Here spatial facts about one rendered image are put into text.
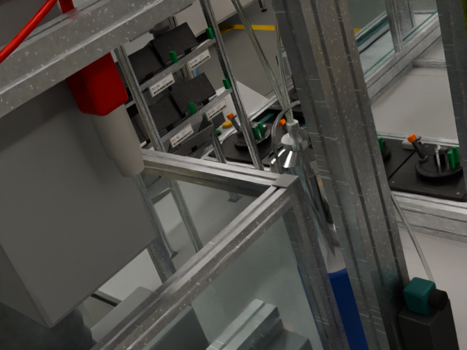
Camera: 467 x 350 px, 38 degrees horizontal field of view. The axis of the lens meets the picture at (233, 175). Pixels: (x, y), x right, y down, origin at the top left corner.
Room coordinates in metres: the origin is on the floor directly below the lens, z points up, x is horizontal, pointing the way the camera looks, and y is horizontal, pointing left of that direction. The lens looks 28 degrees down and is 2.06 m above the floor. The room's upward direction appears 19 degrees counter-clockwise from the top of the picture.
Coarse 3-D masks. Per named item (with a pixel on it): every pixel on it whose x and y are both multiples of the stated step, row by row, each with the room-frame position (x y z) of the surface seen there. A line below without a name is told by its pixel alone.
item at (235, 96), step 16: (208, 0) 1.92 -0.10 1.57; (208, 16) 1.91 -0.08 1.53; (224, 48) 1.92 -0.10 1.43; (128, 64) 1.71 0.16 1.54; (224, 64) 1.91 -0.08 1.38; (128, 80) 1.71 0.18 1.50; (240, 96) 1.92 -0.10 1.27; (144, 112) 1.70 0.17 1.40; (240, 112) 1.91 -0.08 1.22; (160, 144) 1.71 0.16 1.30; (224, 160) 2.05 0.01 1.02; (256, 160) 1.91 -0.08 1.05
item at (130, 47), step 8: (72, 0) 5.26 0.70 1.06; (80, 0) 5.30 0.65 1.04; (88, 0) 5.33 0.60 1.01; (136, 40) 5.48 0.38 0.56; (144, 40) 5.52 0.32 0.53; (128, 48) 5.43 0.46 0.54; (136, 48) 5.47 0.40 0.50; (112, 56) 5.33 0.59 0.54; (128, 104) 5.32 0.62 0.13; (128, 112) 5.34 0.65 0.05; (136, 112) 5.38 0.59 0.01
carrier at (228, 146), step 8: (256, 128) 2.17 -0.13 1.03; (264, 128) 2.22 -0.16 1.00; (280, 128) 2.23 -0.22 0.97; (232, 136) 2.30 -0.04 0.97; (240, 136) 2.24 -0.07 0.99; (256, 136) 2.16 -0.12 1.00; (264, 136) 2.18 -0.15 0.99; (280, 136) 2.17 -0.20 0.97; (224, 144) 2.26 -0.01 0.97; (232, 144) 2.24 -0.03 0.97; (240, 144) 2.17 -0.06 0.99; (256, 144) 2.14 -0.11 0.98; (264, 144) 2.15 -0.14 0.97; (224, 152) 2.20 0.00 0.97; (232, 152) 2.18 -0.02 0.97; (240, 152) 2.16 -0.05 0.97; (248, 152) 2.14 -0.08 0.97; (264, 152) 2.10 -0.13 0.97; (240, 160) 2.11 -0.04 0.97; (248, 160) 2.08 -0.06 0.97
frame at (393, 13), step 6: (390, 0) 2.55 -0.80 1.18; (390, 6) 2.55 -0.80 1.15; (390, 12) 2.56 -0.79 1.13; (396, 12) 2.56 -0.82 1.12; (396, 18) 2.56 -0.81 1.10; (396, 24) 2.55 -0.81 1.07; (396, 30) 2.55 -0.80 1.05; (396, 36) 2.55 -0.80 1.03; (396, 42) 2.56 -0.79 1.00; (402, 42) 2.57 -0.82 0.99; (402, 48) 2.56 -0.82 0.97
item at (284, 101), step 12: (240, 12) 1.15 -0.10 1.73; (276, 24) 1.23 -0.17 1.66; (252, 36) 1.17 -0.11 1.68; (276, 36) 1.23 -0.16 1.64; (264, 60) 1.18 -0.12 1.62; (276, 84) 1.19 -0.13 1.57; (288, 96) 1.22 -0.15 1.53; (288, 108) 1.20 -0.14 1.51; (288, 120) 1.20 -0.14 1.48; (396, 204) 1.18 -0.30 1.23; (408, 228) 1.17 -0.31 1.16; (420, 252) 1.16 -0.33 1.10; (432, 276) 1.16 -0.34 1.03
